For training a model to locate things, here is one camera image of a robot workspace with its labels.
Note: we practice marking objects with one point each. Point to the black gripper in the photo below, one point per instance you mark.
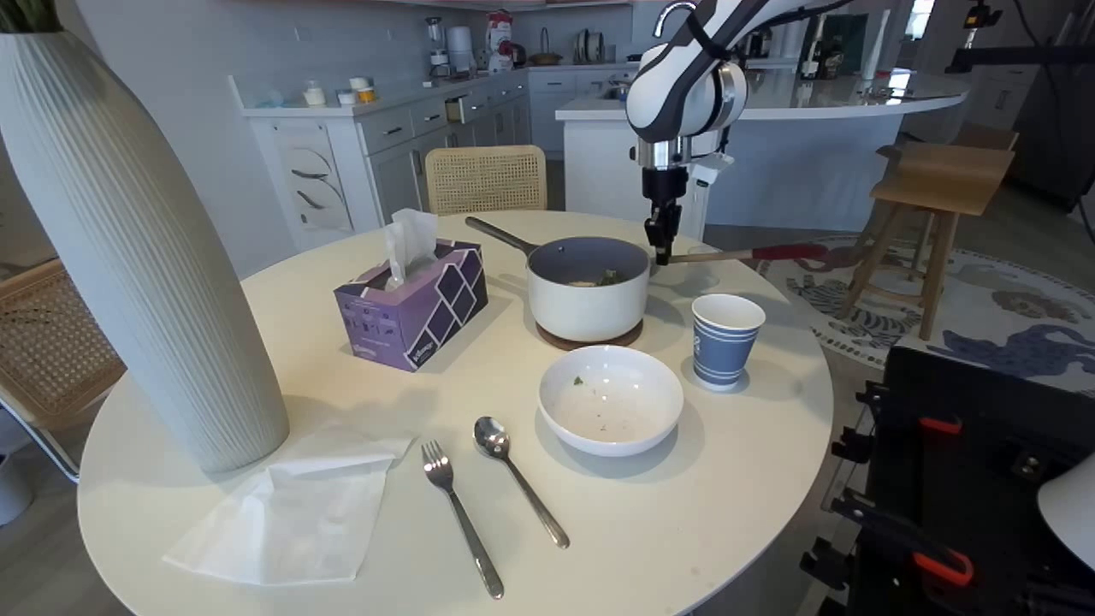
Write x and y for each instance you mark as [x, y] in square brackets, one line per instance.
[662, 189]

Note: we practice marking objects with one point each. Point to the red silicone spatula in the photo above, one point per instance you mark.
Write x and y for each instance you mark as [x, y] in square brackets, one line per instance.
[784, 251]

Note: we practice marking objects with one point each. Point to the white paper napkin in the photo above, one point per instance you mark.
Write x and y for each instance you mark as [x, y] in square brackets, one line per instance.
[304, 521]

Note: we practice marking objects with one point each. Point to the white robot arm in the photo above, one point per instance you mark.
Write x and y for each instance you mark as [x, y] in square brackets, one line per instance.
[694, 84]

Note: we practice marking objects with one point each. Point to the white ceramic bowl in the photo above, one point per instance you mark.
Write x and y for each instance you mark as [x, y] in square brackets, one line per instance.
[610, 400]

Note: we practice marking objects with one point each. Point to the purple tissue box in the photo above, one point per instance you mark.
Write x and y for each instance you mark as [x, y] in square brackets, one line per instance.
[407, 309]

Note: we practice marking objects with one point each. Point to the blue white paper cup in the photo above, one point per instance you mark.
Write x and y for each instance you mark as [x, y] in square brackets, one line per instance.
[723, 338]

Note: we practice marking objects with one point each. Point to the white kitchen island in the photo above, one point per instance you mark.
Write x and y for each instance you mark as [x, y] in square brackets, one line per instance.
[804, 156]

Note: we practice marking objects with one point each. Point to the patterned round rug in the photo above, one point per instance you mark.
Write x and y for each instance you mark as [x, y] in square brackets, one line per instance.
[994, 315]

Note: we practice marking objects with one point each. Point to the beige upholstered chair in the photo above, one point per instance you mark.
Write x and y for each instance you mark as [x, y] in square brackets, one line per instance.
[484, 180]

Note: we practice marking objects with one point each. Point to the silver spoon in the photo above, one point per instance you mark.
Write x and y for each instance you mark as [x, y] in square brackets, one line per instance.
[492, 435]

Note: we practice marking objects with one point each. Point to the wooden bar stool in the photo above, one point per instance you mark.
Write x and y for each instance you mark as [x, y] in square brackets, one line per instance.
[946, 181]

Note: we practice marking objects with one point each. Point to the silver fork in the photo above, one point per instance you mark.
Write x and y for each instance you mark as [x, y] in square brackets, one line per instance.
[444, 473]

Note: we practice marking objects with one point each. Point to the white kitchen cabinet counter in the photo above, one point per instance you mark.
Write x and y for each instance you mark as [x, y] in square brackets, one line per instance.
[339, 164]

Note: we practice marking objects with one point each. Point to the black equipment cart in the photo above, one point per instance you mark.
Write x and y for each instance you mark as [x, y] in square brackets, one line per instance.
[948, 514]

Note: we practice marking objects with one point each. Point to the white ribbed floor vase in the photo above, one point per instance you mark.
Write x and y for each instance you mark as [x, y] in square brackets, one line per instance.
[143, 251]

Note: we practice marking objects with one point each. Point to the woven cane chair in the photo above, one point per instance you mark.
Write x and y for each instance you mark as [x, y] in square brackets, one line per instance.
[56, 367]

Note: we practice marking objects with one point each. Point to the white pot with handle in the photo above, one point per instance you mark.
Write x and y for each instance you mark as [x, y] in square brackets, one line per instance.
[563, 283]

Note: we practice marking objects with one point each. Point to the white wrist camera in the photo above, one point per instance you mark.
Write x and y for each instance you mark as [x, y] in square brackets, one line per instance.
[711, 170]

